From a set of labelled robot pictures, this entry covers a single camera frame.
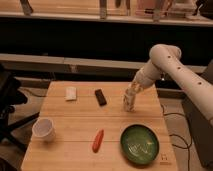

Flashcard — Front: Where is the white folded cloth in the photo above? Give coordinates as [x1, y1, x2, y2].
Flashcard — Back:
[65, 87, 77, 101]

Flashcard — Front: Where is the black floor cable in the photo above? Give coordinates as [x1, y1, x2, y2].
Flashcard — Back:
[160, 103, 194, 171]

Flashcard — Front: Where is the orange carrot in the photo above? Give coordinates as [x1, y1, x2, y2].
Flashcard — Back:
[92, 130, 104, 153]

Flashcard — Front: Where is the black office chair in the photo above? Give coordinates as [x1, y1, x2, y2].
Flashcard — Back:
[0, 64, 39, 152]

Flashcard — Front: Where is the green plate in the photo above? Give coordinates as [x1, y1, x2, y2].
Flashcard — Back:
[120, 124, 159, 165]

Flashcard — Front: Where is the black rectangular bar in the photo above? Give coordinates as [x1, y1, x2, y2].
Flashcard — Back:
[95, 89, 107, 106]

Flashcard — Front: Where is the white paper cup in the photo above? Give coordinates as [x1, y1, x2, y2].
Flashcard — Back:
[32, 118, 55, 142]

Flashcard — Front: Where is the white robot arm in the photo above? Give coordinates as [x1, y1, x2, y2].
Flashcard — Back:
[123, 44, 213, 126]

